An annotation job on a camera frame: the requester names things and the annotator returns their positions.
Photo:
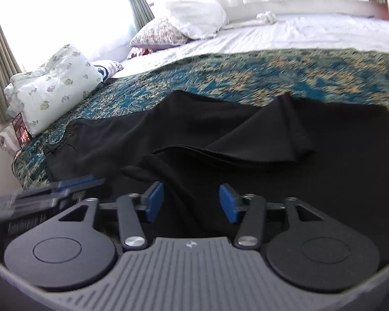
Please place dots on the dark red packet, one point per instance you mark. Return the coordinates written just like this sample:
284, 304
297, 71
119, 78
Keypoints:
20, 131

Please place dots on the folded green floral quilt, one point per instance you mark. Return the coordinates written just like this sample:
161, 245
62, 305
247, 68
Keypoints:
55, 84

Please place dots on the white bed sheet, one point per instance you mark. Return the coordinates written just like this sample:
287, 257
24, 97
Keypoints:
311, 34

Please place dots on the blue and white printed cloth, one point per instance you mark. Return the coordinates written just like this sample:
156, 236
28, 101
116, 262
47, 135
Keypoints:
107, 68

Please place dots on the white pillow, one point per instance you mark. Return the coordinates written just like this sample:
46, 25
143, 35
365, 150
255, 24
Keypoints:
197, 14

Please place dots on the purple floral pillow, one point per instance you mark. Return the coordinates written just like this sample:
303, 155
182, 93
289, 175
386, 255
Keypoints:
162, 34

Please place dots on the clear plastic bag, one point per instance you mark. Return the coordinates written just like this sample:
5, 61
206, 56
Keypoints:
8, 141

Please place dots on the grey headboard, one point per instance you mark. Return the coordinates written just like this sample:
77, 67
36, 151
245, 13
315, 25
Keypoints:
311, 8

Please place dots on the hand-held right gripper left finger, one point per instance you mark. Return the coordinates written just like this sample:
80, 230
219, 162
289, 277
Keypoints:
155, 201

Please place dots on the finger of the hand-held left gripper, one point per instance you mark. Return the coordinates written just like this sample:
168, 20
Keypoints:
71, 181
81, 189

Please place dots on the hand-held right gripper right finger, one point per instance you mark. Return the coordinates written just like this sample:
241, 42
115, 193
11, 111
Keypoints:
228, 205

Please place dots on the beige curtain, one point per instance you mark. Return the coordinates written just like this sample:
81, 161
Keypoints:
0, 64

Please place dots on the black pants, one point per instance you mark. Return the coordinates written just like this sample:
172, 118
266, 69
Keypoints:
214, 129

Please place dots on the small white knotted cloth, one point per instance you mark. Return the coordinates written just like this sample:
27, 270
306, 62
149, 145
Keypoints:
266, 17

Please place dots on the teal patterned blanket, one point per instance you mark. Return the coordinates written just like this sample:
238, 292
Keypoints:
246, 71

